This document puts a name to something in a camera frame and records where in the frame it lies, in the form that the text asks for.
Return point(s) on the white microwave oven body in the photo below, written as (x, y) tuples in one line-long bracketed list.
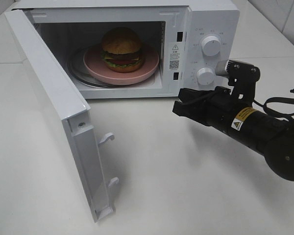
[(68, 25)]

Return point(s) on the white timer knob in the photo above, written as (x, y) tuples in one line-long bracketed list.
[(205, 76)]

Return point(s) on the white warning label sticker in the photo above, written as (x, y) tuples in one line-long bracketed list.
[(174, 55)]

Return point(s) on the glass microwave turntable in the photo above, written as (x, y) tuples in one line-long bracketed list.
[(79, 72)]

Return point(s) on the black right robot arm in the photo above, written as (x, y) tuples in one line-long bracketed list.
[(264, 134)]

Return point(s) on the burger with lettuce and cheese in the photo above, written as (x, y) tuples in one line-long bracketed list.
[(122, 50)]

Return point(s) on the white microwave door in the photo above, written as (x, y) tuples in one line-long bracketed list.
[(66, 111)]

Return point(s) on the upper white power knob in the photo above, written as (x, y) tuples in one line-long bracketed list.
[(211, 45)]

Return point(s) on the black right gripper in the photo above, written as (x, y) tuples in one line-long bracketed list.
[(214, 110)]

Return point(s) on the pink round plate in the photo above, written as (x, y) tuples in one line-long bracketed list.
[(97, 69)]

